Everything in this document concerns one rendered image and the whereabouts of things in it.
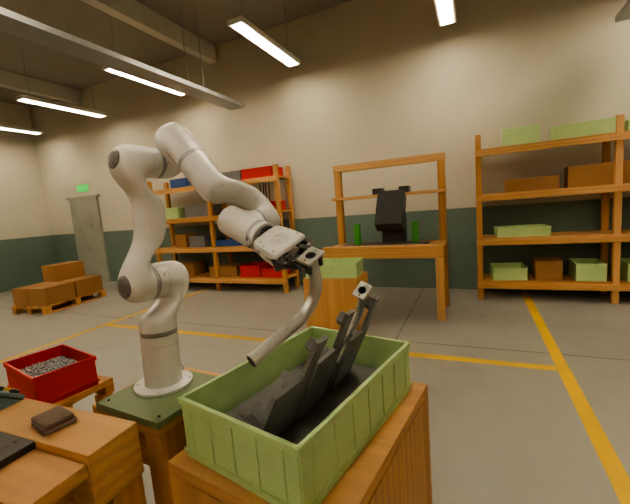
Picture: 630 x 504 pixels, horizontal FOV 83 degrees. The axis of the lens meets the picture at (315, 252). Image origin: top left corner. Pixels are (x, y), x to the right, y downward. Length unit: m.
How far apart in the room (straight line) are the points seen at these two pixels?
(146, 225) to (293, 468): 0.82
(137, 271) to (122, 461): 0.52
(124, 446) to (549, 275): 5.06
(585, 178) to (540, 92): 1.36
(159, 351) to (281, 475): 0.62
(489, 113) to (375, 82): 1.77
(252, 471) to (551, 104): 5.67
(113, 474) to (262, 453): 0.42
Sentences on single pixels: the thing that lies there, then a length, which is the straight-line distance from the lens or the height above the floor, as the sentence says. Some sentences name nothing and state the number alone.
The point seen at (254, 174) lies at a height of 2.07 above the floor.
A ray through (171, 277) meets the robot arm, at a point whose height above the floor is 1.24.
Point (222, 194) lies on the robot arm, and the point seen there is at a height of 1.49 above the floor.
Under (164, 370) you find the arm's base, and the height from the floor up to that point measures 0.94.
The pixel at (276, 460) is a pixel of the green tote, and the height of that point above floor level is 0.91.
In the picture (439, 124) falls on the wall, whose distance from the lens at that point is 5.94.
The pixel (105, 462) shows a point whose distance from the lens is 1.14.
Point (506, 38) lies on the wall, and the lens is 6.19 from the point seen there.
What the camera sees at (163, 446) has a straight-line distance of 1.27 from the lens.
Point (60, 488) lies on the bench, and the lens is 1.09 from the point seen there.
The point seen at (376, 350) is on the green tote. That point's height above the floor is 0.91.
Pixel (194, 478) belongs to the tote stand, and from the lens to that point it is 1.11.
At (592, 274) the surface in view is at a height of 0.35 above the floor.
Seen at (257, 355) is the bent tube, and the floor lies 1.13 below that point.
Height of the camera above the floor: 1.44
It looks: 7 degrees down
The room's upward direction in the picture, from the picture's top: 5 degrees counter-clockwise
